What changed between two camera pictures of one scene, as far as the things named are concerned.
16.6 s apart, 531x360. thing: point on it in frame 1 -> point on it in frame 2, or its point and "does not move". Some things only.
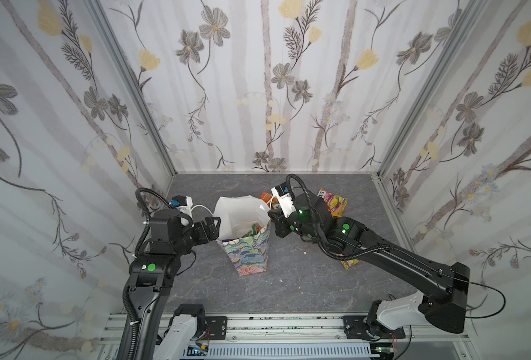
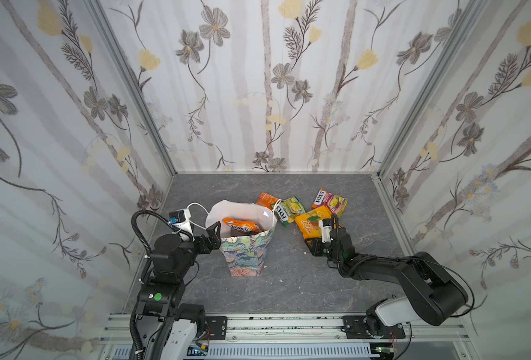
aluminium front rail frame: [415, 343] does not move
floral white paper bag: [244, 232] does not move
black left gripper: [213, 232] -> [214, 240]
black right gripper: [277, 218] -> [325, 243]
